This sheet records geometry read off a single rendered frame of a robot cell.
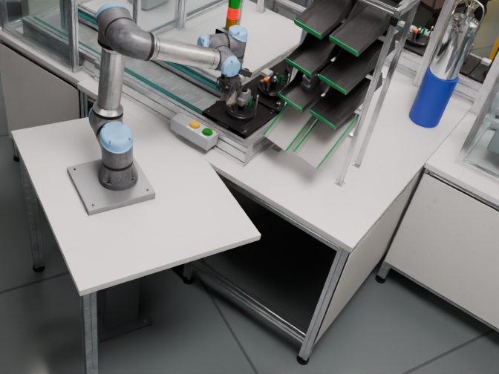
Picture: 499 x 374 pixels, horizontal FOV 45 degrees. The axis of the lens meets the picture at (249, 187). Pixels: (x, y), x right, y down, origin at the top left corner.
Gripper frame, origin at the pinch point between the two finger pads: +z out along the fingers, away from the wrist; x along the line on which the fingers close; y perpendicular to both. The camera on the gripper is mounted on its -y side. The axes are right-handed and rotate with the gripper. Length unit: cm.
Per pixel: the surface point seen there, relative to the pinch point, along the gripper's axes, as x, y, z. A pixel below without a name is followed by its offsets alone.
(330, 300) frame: 74, 15, 56
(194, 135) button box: -5.6, 15.3, 12.3
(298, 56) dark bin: 23.1, -6.7, -30.5
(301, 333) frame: 67, 14, 88
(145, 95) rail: -40.3, 7.7, 13.3
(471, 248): 111, -57, 52
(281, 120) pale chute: 21.7, -7.2, 0.9
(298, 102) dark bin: 29.1, -3.8, -13.7
